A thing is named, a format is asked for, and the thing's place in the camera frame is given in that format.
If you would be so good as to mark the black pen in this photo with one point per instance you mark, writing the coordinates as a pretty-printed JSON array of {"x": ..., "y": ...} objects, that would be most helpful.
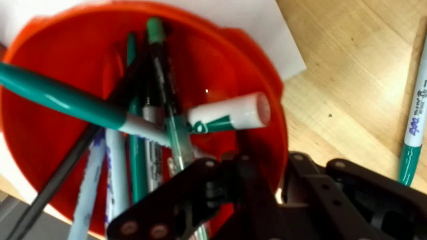
[{"x": 54, "y": 181}]

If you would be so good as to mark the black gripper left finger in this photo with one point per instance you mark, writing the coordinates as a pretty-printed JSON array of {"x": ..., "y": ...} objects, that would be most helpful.
[{"x": 209, "y": 208}]

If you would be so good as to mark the white blue pen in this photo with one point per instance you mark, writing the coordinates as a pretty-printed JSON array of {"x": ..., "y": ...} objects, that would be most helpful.
[{"x": 88, "y": 186}]

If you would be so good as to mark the big red mug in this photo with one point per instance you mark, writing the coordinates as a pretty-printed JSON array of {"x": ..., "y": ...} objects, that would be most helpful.
[{"x": 58, "y": 48}]

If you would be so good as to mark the marker with white cap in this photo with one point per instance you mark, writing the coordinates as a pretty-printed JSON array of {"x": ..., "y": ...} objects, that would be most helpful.
[{"x": 231, "y": 110}]

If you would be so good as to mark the teal capped marker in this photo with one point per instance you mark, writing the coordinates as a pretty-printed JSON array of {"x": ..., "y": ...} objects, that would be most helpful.
[{"x": 62, "y": 94}]

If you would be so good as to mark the green white marker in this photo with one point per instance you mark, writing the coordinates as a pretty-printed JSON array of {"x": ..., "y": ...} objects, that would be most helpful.
[{"x": 415, "y": 124}]

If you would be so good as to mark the slim green marker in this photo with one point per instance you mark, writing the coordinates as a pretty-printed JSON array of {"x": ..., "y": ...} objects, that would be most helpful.
[{"x": 137, "y": 168}]

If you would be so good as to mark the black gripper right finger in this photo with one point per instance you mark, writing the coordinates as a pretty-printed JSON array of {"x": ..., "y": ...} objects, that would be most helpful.
[{"x": 355, "y": 204}]

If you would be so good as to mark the green capped black marker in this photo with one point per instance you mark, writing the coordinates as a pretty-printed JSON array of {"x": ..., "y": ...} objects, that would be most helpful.
[{"x": 157, "y": 48}]

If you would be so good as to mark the white paper sheet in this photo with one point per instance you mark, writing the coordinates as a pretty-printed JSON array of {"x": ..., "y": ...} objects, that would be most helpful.
[{"x": 267, "y": 30}]

